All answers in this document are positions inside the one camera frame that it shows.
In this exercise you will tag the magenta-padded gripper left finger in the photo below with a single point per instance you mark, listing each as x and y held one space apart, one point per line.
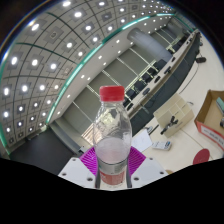
87 162

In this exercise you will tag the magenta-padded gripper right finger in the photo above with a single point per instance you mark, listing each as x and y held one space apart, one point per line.
137 162

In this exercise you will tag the clear red-capped water bottle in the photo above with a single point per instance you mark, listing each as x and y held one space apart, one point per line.
112 133

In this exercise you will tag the white paper sheet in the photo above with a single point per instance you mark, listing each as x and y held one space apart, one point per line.
141 141

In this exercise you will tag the white power strip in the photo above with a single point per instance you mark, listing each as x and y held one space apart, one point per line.
161 145

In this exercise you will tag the small black clip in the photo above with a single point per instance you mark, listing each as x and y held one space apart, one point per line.
170 124

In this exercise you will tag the beige compartment box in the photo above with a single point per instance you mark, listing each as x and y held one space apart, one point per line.
181 123

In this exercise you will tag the long curved conference desk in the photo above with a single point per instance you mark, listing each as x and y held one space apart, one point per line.
156 100

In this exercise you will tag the row of black office chairs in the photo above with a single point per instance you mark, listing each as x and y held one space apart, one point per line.
146 76

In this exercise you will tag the open brown cardboard box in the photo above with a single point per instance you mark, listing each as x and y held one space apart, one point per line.
208 110

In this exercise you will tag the group of ceiling lights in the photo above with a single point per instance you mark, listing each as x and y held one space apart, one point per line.
25 88

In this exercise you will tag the green eraser block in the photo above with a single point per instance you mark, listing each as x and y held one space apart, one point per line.
220 106

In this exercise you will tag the small black tabletop device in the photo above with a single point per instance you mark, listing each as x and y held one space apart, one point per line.
201 60

